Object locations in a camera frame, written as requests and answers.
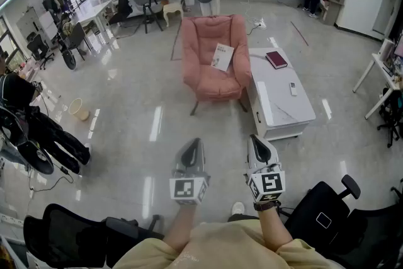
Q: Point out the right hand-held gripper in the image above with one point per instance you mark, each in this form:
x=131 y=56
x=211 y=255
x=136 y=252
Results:
x=267 y=184

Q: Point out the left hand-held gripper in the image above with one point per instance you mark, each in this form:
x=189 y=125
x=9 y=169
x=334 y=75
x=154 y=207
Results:
x=188 y=189

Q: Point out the pink padded armchair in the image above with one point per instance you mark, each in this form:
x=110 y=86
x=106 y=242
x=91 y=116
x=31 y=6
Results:
x=214 y=82

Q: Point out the white book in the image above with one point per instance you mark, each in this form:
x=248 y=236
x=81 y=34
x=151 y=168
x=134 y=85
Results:
x=223 y=56

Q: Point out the person's left forearm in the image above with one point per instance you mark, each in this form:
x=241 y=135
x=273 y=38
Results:
x=182 y=226

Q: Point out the person's right forearm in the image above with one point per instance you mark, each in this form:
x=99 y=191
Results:
x=274 y=230

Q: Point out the maroon book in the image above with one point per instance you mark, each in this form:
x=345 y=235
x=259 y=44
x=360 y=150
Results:
x=276 y=59

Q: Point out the person's white shoe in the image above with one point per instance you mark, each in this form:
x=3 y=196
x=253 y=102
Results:
x=238 y=208

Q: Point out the person's dark trousers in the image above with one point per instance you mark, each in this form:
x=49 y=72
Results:
x=242 y=217

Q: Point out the black smartphone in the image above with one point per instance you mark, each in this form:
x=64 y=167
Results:
x=323 y=220

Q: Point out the person's beige shirt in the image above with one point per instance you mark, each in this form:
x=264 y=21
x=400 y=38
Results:
x=226 y=249

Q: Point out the white coffee table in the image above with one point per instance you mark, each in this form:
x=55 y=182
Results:
x=283 y=104

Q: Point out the black office chair with headrest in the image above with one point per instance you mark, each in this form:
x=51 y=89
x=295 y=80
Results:
x=327 y=242

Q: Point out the white remote control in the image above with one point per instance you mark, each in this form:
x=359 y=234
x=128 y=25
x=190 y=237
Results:
x=293 y=89

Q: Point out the black mesh office chair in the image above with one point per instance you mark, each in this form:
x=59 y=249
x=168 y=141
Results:
x=69 y=236

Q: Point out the beige wastebasket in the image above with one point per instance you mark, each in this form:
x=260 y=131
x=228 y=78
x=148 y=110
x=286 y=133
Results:
x=78 y=108

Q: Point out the white desk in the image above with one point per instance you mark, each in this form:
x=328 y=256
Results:
x=379 y=70

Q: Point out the white stool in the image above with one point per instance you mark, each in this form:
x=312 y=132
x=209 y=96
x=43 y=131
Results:
x=172 y=9

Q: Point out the grey chair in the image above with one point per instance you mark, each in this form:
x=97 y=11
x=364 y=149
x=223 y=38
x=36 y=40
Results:
x=148 y=6

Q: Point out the black swivel chair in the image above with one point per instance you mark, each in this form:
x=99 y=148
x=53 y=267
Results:
x=122 y=8

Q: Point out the white cabinet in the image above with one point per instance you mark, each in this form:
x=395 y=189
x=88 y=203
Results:
x=34 y=23

